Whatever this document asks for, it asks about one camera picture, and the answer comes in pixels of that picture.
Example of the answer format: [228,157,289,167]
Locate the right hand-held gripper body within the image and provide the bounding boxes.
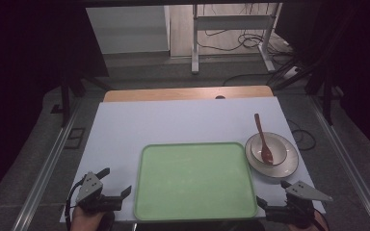
[264,180,334,230]

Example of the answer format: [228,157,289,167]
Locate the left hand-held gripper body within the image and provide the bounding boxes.
[75,171,123,214]

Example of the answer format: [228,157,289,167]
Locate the person's right hand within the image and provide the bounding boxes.
[287,209,330,231]

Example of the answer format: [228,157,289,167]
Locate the person's left hand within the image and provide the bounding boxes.
[69,205,116,231]

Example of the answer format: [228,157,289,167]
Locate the white plate with dark rim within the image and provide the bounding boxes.
[244,131,300,179]

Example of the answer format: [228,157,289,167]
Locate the reddish brown wooden spoon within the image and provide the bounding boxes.
[253,113,275,167]

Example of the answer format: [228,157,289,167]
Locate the white bowl with dark rim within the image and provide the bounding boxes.
[250,134,288,167]

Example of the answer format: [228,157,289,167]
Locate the dark floor socket plate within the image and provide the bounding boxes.
[64,127,87,150]

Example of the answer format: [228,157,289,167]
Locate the green plastic tray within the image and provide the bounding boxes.
[133,141,259,222]

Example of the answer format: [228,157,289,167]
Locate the white table cover sheet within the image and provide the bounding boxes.
[59,96,327,223]

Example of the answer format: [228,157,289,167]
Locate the black metal stand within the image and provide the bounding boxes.
[50,61,114,128]
[268,47,346,127]

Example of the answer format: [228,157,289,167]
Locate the white power strip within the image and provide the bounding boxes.
[282,65,304,80]

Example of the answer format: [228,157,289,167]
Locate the white cabinet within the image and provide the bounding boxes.
[85,5,172,55]

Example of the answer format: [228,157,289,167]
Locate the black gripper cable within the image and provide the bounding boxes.
[64,178,86,231]

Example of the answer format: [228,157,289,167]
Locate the coiled black floor cable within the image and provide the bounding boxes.
[286,118,318,152]

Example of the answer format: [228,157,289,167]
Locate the metal floor rail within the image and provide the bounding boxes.
[11,101,82,231]
[307,95,370,231]

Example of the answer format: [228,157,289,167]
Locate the tangle of black floor cables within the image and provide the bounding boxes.
[203,28,295,57]

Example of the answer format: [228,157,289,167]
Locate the white metal desk frame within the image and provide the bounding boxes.
[191,3,284,74]

